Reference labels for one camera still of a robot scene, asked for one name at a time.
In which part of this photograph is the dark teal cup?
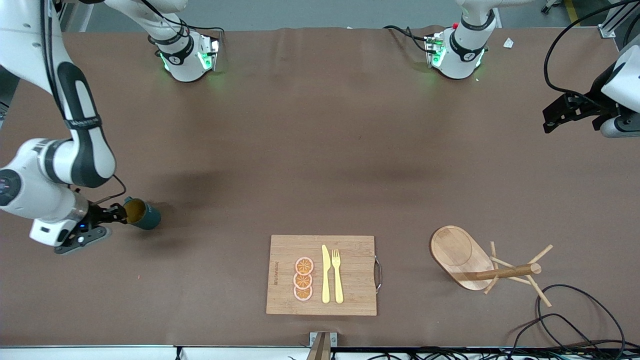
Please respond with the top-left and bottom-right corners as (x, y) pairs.
(122, 196), (162, 231)

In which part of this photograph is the wooden mug tree stand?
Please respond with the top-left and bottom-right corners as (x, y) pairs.
(429, 225), (555, 309)

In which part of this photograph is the brown table cover mat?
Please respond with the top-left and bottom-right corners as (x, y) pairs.
(0, 26), (640, 349)

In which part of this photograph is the yellow plastic knife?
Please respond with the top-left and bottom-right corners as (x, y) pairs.
(321, 244), (332, 304)

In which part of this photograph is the yellow plastic fork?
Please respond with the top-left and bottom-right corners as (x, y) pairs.
(331, 249), (345, 305)

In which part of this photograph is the bamboo cutting board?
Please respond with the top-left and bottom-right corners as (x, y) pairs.
(265, 234), (384, 317)

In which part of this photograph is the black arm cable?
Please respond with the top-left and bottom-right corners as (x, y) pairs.
(39, 0), (127, 207)
(544, 0), (640, 101)

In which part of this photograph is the aluminium frame profile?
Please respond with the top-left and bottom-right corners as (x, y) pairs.
(598, 0), (640, 39)

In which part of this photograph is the white table edge rail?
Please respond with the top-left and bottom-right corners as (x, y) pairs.
(0, 345), (640, 360)

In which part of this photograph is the black loose cable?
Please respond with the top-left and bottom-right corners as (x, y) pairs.
(509, 313), (598, 357)
(536, 283), (627, 353)

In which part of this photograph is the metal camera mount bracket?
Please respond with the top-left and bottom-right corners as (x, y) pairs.
(306, 331), (339, 360)

